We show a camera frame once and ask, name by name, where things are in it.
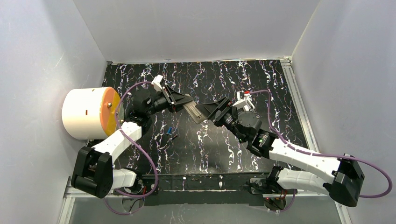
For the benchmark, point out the white remote control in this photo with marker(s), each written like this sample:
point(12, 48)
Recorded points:
point(195, 114)

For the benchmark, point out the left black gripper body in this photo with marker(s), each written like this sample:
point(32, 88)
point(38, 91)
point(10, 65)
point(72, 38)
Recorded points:
point(168, 99)

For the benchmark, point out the front aluminium frame rail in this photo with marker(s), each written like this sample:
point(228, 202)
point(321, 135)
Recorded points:
point(199, 207)

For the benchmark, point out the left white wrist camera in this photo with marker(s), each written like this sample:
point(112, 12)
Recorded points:
point(157, 82)

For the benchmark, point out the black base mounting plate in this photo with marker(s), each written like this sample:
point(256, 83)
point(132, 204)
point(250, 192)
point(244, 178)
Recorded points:
point(218, 188)

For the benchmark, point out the aluminium frame rail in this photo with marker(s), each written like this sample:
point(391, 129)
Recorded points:
point(286, 64)
point(199, 207)

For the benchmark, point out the right aluminium frame rail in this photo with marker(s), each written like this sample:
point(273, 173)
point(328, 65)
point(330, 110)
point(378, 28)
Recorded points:
point(286, 64)

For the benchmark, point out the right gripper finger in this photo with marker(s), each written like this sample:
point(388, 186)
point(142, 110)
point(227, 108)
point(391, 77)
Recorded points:
point(222, 120)
point(208, 110)

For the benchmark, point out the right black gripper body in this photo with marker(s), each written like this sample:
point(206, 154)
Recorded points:
point(222, 110)

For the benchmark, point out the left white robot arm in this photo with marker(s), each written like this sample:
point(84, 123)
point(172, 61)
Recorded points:
point(94, 172)

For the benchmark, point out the white orange cylinder container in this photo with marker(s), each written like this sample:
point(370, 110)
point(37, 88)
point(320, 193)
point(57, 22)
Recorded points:
point(88, 114)

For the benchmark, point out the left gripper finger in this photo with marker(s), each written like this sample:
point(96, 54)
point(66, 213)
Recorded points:
point(179, 107)
point(175, 98)

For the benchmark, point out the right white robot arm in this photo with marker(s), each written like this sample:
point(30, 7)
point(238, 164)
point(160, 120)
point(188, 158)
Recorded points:
point(340, 179)

